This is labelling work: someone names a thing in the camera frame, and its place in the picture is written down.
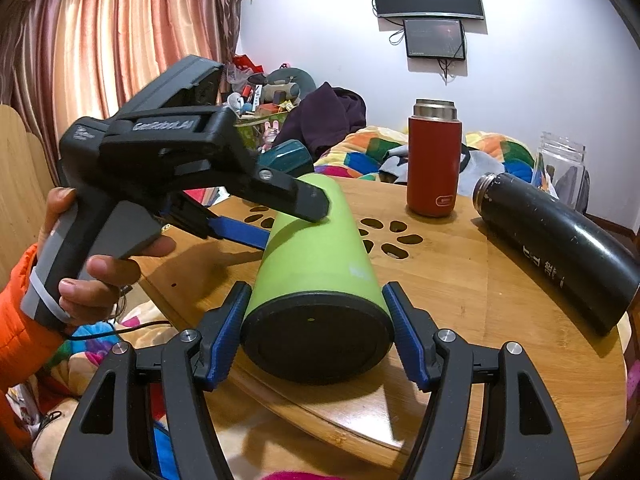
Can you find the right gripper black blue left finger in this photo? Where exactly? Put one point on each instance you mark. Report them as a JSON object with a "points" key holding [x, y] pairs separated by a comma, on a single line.
{"points": [[110, 435]]}

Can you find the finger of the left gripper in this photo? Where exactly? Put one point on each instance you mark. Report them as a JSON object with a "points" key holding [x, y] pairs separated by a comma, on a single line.
{"points": [[225, 224], [259, 184]]}

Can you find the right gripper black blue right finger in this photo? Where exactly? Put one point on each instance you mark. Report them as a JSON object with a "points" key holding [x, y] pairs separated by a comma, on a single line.
{"points": [[521, 432]]}

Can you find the green thermos bottle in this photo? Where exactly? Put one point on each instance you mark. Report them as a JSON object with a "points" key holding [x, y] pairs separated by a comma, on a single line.
{"points": [[317, 314]]}

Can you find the green basket of toys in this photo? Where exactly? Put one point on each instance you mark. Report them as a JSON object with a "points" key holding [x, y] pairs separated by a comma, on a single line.
{"points": [[253, 128]]}

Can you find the colourful patchwork bedspread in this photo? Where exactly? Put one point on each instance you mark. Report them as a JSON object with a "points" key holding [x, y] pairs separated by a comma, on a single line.
{"points": [[360, 155]]}

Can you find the dark purple jacket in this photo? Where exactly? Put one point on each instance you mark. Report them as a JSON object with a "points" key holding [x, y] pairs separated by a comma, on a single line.
{"points": [[323, 119]]}

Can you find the orange jacket sleeve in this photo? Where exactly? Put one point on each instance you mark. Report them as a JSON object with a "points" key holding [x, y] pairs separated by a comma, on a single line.
{"points": [[25, 345]]}

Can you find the pink striped curtain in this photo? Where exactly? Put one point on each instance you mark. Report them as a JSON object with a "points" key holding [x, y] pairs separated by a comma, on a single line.
{"points": [[64, 59]]}

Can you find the red thermos bottle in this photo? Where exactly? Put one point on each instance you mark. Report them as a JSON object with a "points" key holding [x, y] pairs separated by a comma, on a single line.
{"points": [[434, 151]]}

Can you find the black thermos bottle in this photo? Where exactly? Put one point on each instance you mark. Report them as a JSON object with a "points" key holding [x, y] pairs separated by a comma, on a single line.
{"points": [[592, 267]]}

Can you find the grey white garment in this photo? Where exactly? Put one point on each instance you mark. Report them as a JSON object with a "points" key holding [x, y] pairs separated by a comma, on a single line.
{"points": [[473, 165]]}

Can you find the clear glass jar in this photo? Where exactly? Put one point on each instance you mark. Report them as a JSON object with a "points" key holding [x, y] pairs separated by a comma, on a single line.
{"points": [[560, 171]]}

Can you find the small wall monitor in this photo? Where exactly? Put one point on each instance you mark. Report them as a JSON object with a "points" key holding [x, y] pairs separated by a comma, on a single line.
{"points": [[435, 38]]}

